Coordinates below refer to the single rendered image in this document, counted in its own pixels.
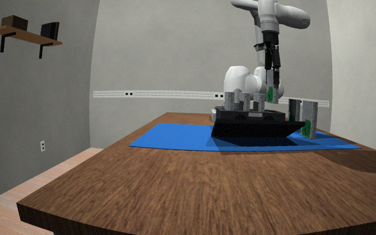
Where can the dark grey drive dock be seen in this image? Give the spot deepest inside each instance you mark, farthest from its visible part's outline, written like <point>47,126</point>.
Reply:
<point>250,115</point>

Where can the status display screen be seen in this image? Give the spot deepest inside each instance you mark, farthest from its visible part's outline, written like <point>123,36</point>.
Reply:
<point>254,128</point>

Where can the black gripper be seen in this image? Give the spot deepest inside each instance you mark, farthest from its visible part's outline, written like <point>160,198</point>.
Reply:
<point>272,54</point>

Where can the blue flat mat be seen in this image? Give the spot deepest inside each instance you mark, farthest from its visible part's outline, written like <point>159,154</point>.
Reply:
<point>198,138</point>

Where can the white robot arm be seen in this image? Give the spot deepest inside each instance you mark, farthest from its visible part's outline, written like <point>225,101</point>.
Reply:
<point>267,14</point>

